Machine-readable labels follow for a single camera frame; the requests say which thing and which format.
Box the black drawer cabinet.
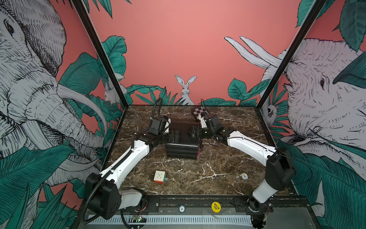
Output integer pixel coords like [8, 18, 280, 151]
[165, 121, 202, 160]

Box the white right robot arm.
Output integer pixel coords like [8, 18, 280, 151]
[188, 125, 296, 211]

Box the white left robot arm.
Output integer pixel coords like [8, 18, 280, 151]
[78, 131, 176, 224]

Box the red white chess board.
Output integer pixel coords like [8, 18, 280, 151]
[191, 106, 209, 122]

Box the colourful puzzle cube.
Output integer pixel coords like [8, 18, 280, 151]
[153, 170, 166, 184]

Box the yellow round sticker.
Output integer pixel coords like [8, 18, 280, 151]
[211, 201, 222, 213]

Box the white ribbed strip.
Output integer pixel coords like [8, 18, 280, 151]
[85, 214, 253, 226]

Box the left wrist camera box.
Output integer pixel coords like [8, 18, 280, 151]
[147, 116, 171, 136]

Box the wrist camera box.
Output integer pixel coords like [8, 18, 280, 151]
[147, 116, 171, 136]
[198, 113, 221, 129]

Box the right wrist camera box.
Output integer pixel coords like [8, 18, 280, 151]
[198, 113, 221, 129]

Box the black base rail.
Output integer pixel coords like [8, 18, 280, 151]
[143, 195, 311, 214]

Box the black corrugated cable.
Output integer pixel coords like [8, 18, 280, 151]
[79, 176, 108, 225]

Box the black frame post left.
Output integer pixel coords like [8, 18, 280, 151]
[72, 0, 129, 110]

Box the black frame post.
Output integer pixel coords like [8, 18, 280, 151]
[72, 0, 129, 110]
[256, 0, 326, 110]

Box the black frame post right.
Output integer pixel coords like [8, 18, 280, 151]
[256, 0, 326, 110]

